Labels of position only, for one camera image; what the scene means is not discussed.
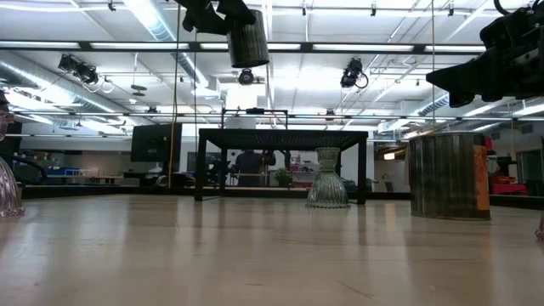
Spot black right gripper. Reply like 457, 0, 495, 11
426, 3, 544, 108

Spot ribbed metal candle tin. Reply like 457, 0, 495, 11
226, 8, 270, 70

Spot orange label metal candle tin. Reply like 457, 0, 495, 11
407, 131, 492, 221

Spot black overhead light bar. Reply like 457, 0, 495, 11
0, 40, 488, 55

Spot red storage bins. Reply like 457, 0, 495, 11
488, 172, 530, 196

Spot black monitor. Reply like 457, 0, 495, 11
130, 122, 183, 163

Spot black perforated metal shelf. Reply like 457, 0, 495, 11
194, 127, 370, 205

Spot person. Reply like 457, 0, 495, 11
233, 149, 277, 187

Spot small potted plant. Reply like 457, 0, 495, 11
274, 167, 294, 188

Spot clear ribbed glass vase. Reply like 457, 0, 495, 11
305, 146, 351, 209

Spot blue storage bins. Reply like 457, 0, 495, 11
46, 166, 82, 178

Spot thin hanging cable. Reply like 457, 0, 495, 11
430, 0, 436, 133

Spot black hanging cable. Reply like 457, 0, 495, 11
193, 33, 200, 128

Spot yellow hanging cable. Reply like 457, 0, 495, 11
167, 0, 182, 189

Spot black ceiling camera with cable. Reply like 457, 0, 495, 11
339, 57, 370, 90

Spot black aluminium table frame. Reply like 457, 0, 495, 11
19, 183, 544, 210

